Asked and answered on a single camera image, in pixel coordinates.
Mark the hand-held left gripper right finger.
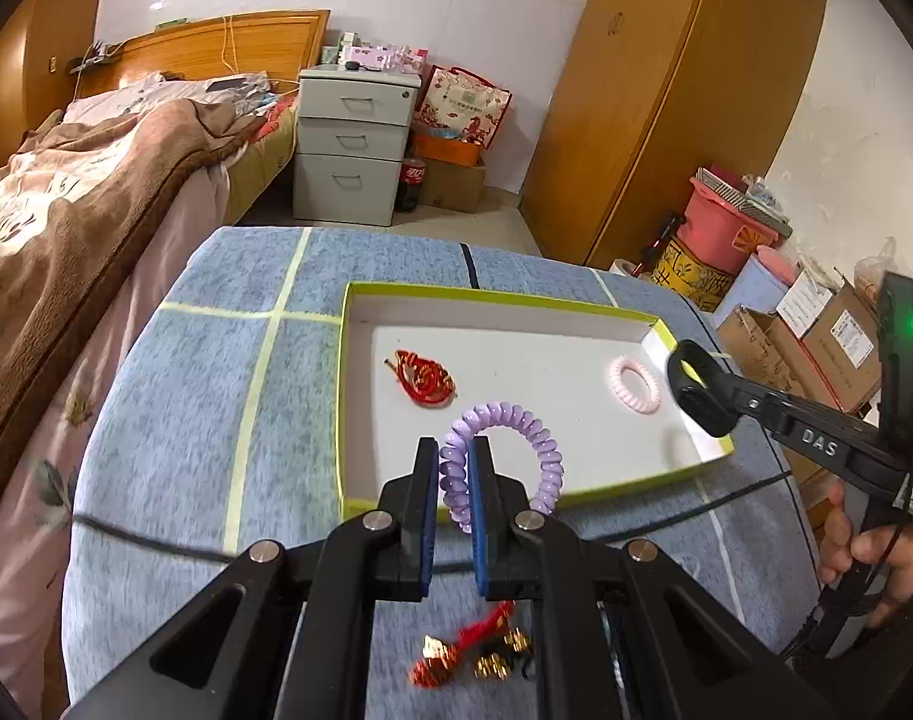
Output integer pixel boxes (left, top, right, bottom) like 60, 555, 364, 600
467, 436, 833, 720

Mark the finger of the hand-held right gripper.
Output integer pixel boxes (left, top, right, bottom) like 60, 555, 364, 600
715, 369, 803, 436

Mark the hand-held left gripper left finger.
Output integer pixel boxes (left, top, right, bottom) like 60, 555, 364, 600
67, 437, 440, 720

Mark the black wrist band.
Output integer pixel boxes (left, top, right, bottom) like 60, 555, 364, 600
665, 340, 737, 438

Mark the purple spiral hair tie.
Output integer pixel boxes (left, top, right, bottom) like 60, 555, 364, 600
439, 402, 566, 535

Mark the red cord gold charm bracelet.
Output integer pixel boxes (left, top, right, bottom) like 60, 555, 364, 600
407, 600, 519, 691

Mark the white tray with green rim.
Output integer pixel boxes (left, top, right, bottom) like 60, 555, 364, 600
338, 281, 737, 522

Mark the person's right hand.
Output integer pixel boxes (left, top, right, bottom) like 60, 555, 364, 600
816, 480, 913, 625

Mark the cardboard box with label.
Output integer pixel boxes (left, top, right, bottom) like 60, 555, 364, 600
775, 270, 888, 415

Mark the pale blue bin pink lid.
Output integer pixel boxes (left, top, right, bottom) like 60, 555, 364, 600
715, 244, 803, 329

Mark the yellow patterned tin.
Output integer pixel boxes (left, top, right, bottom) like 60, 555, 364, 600
651, 232, 740, 314

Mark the pink plastic bucket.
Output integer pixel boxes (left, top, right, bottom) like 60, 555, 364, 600
681, 178, 782, 280

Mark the clear plastic bag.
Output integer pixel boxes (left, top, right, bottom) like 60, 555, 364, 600
852, 236, 900, 302

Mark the red black folding tool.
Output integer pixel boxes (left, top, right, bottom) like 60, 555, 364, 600
632, 213, 687, 275

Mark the grey ribbed board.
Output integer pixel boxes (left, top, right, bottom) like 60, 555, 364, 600
692, 167, 795, 239

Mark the wooden wardrobe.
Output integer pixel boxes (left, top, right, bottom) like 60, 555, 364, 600
520, 0, 833, 271

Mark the plain cardboard box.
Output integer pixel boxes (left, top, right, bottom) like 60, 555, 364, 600
419, 157, 488, 214

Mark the cola bottle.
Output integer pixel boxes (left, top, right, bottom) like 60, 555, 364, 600
394, 157, 429, 214

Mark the bed with brown blanket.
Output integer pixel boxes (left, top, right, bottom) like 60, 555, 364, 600
0, 161, 236, 720

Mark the orange box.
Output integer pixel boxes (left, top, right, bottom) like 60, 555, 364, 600
410, 127, 486, 167

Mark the grey drawer nightstand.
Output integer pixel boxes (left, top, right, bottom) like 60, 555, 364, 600
292, 64, 422, 227

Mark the red patterned gift bag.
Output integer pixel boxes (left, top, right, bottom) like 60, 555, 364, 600
413, 66, 513, 152

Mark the pink box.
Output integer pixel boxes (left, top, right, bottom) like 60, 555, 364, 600
350, 45, 429, 77

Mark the brown blanket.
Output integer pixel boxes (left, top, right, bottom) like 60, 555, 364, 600
0, 97, 278, 515

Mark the floral duvet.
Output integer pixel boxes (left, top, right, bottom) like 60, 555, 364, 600
62, 71, 278, 125

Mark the wooden bed headboard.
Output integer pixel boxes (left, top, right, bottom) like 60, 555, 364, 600
74, 10, 332, 102

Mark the power strip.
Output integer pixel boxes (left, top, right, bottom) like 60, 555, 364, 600
68, 41, 125, 74

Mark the wooden cabinet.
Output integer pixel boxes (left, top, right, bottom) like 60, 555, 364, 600
0, 0, 116, 173

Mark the pink spiral hair tie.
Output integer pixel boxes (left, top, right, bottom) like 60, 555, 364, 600
609, 356, 665, 416

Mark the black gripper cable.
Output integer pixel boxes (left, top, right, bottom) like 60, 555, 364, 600
780, 521, 908, 662

